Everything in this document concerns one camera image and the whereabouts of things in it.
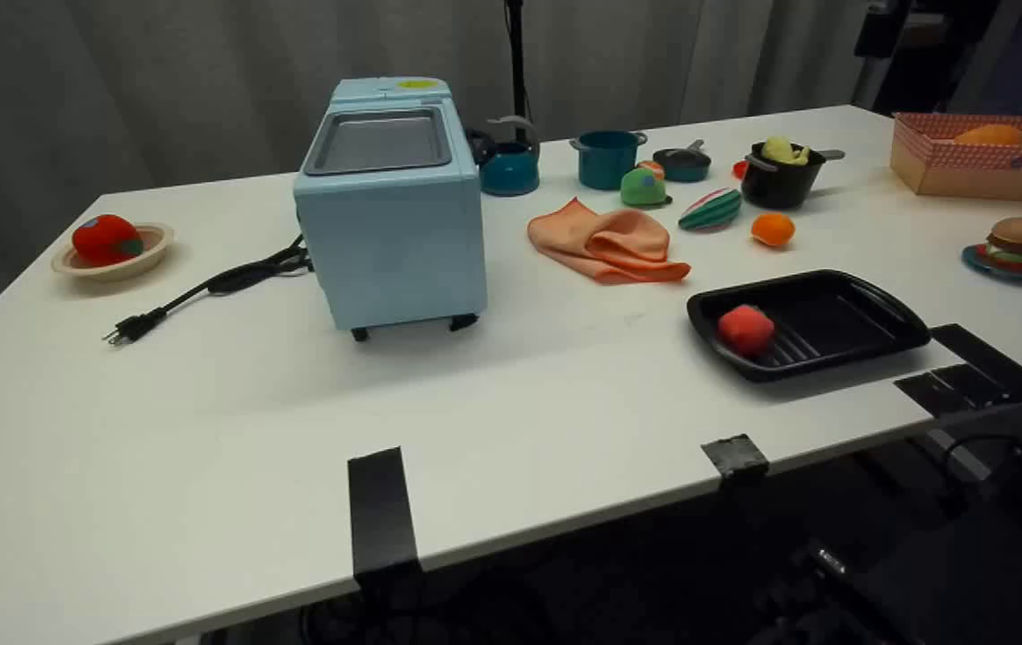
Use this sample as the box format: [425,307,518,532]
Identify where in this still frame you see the red pepper plush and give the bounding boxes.
[70,213,149,270]

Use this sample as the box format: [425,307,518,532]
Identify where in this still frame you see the striped watermelon slice plush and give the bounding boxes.
[676,188,745,234]

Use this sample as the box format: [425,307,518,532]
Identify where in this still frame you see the black camera tripod stand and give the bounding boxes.
[499,0,533,118]

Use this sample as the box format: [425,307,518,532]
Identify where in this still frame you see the long black tape strip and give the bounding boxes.
[346,444,426,585]

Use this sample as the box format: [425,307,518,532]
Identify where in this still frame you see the green pear plush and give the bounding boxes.
[618,160,676,213]

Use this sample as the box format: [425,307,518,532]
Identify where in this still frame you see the orange ball fruit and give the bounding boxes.
[750,213,799,251]

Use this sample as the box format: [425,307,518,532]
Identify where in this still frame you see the black toy pot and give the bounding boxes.
[731,136,849,216]

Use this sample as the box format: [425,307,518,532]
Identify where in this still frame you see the small black tape piece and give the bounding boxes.
[700,430,773,484]

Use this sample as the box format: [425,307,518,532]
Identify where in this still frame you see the teal toy pot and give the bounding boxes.
[568,124,652,195]

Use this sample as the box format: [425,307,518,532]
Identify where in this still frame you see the yellow plush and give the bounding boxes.
[757,131,816,168]

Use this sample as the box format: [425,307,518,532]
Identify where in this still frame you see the dark teal toy pan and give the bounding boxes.
[648,136,714,188]

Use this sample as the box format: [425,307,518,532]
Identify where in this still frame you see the black power cord with plug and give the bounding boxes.
[104,234,317,351]

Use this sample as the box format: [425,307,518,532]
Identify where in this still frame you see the blue small plate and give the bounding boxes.
[958,241,1022,291]

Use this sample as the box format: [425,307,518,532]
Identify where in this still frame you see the beige shallow bowl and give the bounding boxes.
[51,221,172,285]

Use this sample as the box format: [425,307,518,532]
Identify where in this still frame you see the orange folded cloth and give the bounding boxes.
[524,195,697,285]

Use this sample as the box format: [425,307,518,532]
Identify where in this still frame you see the red tomato plushy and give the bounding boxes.
[714,302,781,362]

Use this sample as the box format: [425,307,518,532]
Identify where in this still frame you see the light blue toaster oven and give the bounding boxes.
[291,74,490,345]

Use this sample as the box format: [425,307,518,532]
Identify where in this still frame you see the black ridged tray plate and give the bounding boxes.
[686,264,935,388]

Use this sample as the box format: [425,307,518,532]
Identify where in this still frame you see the teal toy kettle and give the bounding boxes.
[465,111,544,201]

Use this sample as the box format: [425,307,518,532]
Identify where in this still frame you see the pink checkered box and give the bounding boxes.
[887,107,1022,203]

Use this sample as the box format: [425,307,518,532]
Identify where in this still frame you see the wide black tape patch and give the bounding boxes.
[892,318,1022,423]

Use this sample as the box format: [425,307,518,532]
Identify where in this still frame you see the orange plush vegetable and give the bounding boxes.
[949,123,1022,153]

